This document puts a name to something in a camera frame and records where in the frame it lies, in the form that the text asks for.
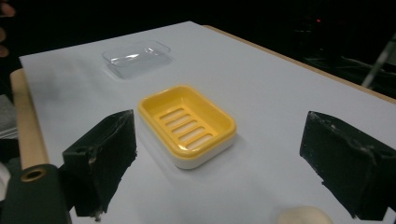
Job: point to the cream soap bar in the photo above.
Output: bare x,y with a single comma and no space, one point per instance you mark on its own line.
303,216

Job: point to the metal stand pole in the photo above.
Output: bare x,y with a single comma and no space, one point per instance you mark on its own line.
378,62

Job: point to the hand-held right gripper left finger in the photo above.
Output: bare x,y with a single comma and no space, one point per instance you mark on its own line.
102,155

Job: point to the yellow and white soap dish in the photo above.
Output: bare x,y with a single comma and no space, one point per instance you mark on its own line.
186,127

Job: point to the white table cover sheet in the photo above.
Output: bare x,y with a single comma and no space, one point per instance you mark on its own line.
264,87

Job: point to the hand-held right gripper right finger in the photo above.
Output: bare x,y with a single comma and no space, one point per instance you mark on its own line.
345,168

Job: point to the grey cloth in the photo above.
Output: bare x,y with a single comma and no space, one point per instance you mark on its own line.
6,118

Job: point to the clear plastic lid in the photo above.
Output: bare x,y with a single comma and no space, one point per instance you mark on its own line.
137,59

